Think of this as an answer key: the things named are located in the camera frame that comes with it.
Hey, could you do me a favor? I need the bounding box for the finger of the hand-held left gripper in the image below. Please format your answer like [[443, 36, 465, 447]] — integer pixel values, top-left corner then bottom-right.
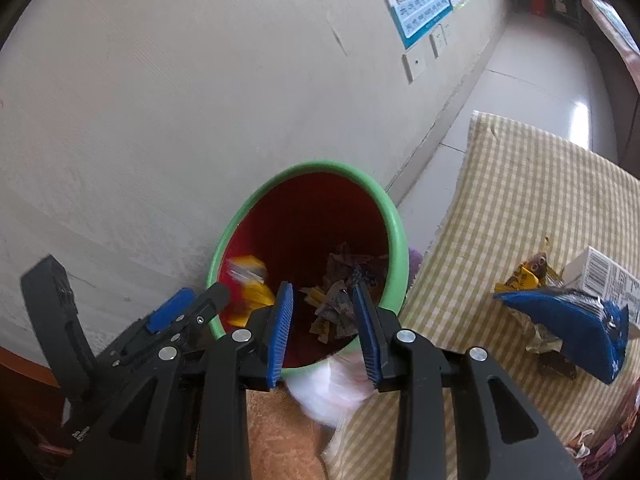
[[175, 282, 232, 341], [97, 287, 197, 376]]

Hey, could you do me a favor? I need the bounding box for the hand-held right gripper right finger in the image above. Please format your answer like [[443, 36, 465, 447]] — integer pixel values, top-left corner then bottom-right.
[[352, 282, 583, 480]]

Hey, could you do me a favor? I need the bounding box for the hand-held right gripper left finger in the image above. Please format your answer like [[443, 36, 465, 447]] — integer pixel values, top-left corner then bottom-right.
[[60, 281, 296, 480]]

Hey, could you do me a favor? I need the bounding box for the orange snack wrapper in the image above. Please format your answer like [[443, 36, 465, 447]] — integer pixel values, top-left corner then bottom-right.
[[225, 255, 276, 326]]

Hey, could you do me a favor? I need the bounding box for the pile of wrappers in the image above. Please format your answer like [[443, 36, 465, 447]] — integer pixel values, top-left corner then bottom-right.
[[300, 242, 391, 344]]

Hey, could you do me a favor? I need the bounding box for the white tissue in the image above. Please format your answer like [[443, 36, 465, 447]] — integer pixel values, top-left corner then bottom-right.
[[289, 352, 376, 433]]

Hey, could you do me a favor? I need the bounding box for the green trash bin red inside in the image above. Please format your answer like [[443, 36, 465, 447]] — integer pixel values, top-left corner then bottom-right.
[[206, 161, 410, 381]]

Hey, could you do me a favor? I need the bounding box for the yellow snack wrapper with eyes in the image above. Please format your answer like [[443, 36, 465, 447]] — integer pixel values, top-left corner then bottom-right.
[[494, 237, 561, 294]]

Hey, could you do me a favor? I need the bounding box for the blue white milk carton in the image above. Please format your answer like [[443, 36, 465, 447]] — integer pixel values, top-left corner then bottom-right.
[[562, 246, 640, 338]]

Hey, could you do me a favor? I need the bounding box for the brown wooden furniture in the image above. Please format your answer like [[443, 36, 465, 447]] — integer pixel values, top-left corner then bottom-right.
[[0, 345, 68, 461]]

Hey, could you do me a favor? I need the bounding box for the purple object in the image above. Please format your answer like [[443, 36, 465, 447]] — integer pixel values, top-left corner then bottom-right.
[[408, 247, 424, 291]]

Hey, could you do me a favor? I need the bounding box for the tan fuzzy towel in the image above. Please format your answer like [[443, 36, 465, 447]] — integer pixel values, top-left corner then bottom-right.
[[187, 387, 333, 480]]

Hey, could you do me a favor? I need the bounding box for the dark brown wrapper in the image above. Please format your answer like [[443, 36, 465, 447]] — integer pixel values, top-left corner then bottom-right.
[[537, 350, 579, 379]]

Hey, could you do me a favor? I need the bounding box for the yellow checkered table cloth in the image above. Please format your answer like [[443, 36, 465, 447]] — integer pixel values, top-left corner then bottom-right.
[[322, 110, 640, 480]]

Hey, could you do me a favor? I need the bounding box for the blue snack wrapper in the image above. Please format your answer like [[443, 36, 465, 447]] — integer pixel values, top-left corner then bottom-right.
[[492, 285, 631, 386]]

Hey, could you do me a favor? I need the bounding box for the floral patterned cloth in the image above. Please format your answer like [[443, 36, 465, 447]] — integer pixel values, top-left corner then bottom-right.
[[565, 410, 632, 466]]

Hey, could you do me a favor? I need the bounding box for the bed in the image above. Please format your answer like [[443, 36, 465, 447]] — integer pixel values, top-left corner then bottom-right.
[[582, 0, 640, 181]]

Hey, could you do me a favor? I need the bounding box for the white wall socket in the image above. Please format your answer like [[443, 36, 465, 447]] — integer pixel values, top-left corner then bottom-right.
[[402, 50, 427, 84], [430, 24, 449, 59]]

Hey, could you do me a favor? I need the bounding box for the large blue wall poster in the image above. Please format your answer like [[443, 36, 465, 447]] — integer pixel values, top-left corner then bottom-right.
[[367, 0, 454, 51]]

